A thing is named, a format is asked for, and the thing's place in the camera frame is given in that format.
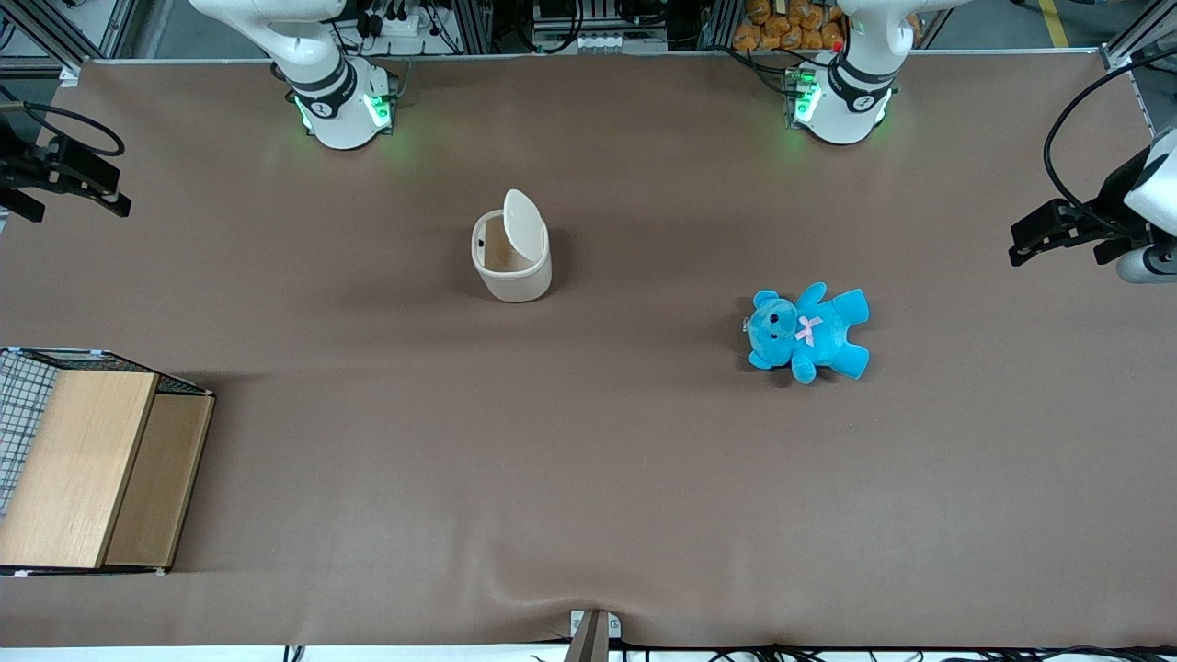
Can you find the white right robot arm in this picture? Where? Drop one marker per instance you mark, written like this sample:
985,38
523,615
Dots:
336,110

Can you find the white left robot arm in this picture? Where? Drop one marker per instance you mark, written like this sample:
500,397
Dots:
841,110

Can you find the blue teddy bear plush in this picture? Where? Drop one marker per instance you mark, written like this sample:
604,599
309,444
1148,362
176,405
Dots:
823,336

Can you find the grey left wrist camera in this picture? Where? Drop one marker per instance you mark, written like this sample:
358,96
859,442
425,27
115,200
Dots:
1149,265

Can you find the white power strip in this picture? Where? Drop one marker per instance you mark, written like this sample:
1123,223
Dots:
400,25

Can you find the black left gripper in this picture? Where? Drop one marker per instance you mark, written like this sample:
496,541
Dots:
1109,217

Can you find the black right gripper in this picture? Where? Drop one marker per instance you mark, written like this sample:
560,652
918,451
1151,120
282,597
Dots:
20,165

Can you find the pile of orange buns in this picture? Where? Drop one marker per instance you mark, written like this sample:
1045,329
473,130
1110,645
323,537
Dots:
782,28

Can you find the light wooden box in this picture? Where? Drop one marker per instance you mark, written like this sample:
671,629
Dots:
74,460

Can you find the aluminium frame profile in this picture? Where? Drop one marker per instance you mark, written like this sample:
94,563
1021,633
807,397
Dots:
46,32
1140,41

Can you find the metal table clamp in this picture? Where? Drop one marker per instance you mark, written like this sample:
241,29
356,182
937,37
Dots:
593,634

